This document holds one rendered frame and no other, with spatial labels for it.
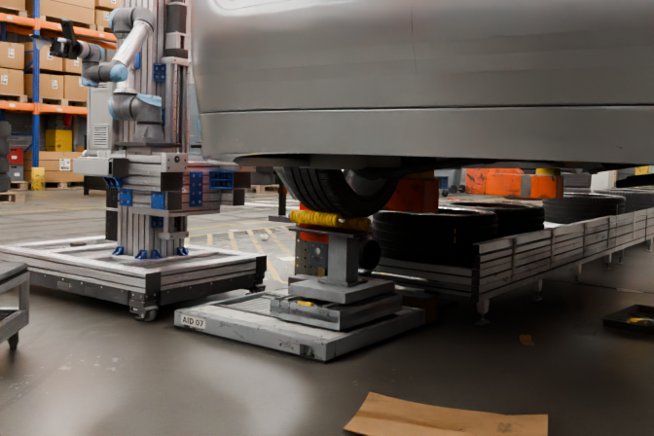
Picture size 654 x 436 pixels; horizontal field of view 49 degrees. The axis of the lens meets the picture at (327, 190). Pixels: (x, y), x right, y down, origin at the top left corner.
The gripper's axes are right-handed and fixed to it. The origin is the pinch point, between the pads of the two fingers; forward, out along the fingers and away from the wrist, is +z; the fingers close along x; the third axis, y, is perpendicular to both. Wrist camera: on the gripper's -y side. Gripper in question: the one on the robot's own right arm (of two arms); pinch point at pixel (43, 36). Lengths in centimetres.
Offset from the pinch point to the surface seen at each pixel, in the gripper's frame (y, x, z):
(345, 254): 71, -126, -55
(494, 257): 68, -182, -115
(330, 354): 103, -139, -16
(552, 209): 61, -191, -382
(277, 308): 97, -106, -37
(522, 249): 67, -191, -150
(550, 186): 37, -191, -282
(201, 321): 109, -75, -30
